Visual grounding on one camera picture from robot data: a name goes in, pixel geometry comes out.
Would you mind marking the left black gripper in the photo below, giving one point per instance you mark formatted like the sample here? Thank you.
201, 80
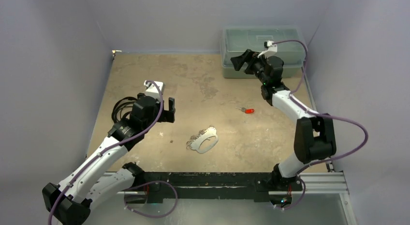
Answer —
168, 115

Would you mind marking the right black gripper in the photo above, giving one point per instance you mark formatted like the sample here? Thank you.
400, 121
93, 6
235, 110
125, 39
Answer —
249, 61

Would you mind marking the metal keyring plate with rings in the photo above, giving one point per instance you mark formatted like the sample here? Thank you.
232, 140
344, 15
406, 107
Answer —
203, 141

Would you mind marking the red-headed key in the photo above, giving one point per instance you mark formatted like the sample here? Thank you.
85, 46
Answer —
246, 110

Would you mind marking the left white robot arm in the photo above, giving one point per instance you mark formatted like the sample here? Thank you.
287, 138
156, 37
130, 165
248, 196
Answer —
72, 200

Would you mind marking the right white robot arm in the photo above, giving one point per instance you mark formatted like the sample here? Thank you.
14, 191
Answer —
314, 135

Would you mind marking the green plastic storage box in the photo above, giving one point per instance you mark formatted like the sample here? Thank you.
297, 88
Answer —
236, 40

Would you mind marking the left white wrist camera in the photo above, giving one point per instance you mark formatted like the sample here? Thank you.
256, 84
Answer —
154, 89

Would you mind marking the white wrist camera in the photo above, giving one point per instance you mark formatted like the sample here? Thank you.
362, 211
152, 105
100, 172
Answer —
154, 89
271, 49

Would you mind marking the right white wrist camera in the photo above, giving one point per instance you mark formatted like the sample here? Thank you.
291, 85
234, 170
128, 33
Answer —
271, 49

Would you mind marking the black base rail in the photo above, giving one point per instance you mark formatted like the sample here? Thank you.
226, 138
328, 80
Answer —
256, 186

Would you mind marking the aluminium frame extrusion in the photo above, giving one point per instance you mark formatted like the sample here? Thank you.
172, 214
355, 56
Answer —
323, 182

